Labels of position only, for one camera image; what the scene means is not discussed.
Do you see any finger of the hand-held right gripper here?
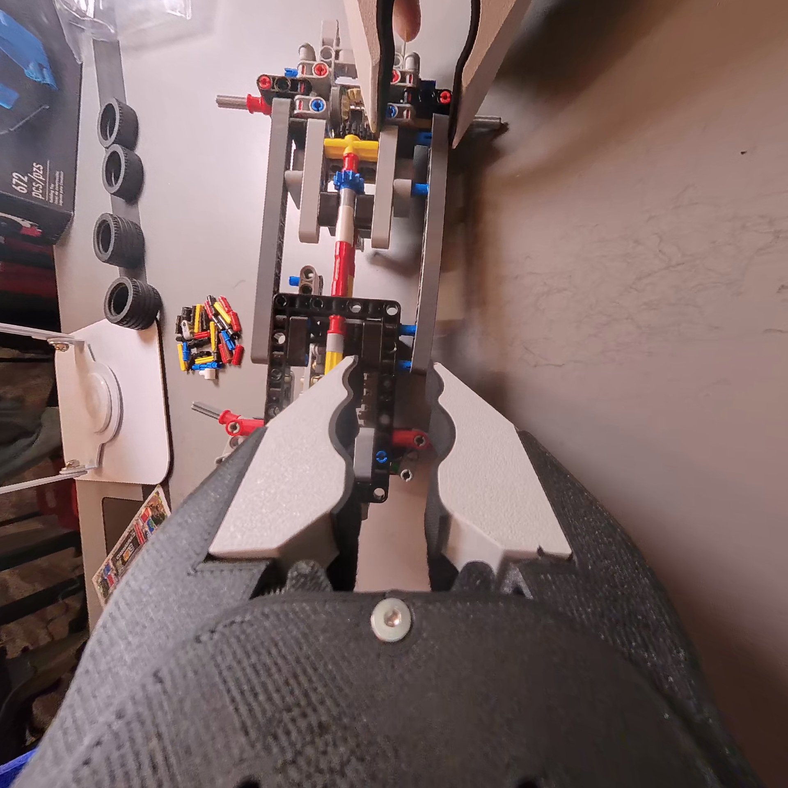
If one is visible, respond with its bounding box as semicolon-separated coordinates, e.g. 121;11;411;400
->
342;0;396;134
451;0;534;150

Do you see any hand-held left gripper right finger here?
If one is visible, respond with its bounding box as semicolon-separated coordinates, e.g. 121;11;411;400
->
426;362;573;577

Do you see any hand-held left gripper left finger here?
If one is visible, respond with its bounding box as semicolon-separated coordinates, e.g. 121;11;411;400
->
208;355;361;565

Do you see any lego car chassis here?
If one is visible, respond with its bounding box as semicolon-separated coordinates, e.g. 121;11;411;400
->
192;18;509;523

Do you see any pile of small lego pins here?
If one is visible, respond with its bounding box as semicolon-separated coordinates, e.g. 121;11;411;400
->
175;294;242;379

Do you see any black lego set box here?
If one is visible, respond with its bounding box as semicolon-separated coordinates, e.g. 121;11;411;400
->
0;0;85;247

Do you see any person's right hand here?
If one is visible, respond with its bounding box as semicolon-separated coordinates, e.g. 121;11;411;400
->
393;0;423;43

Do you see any white stand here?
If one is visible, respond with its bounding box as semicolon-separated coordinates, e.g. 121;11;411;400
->
0;319;173;496

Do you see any colourful sticker sheet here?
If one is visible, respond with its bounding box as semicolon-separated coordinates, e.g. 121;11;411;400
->
92;485;171;607

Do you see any black rubber tire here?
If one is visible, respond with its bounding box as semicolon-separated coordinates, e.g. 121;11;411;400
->
92;212;145;268
100;146;145;204
103;276;163;331
97;98;140;149

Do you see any clear plastic bag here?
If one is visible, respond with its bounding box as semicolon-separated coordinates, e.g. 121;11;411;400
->
52;0;193;62

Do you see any dark grey strip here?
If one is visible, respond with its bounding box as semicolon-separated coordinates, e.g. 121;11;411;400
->
91;34;145;278

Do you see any blue plastic bin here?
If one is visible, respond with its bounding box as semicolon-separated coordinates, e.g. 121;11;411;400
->
0;735;44;788

